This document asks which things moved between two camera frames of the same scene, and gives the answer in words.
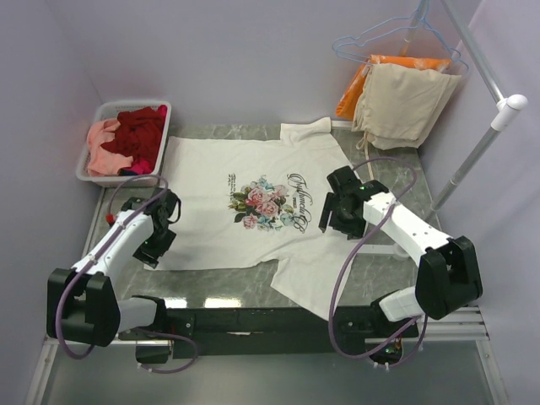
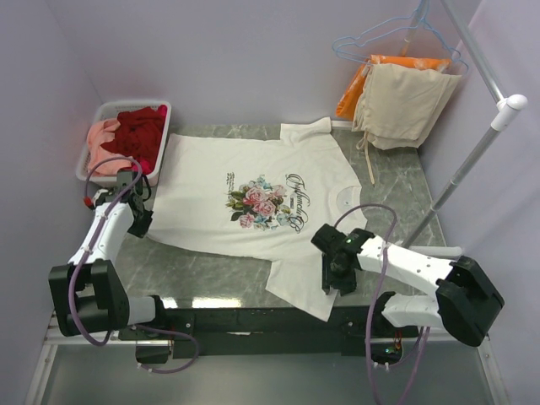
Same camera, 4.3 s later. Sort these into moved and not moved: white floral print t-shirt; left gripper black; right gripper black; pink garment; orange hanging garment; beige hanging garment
Moved: right gripper black; left gripper black
Not moved: pink garment; white floral print t-shirt; orange hanging garment; beige hanging garment
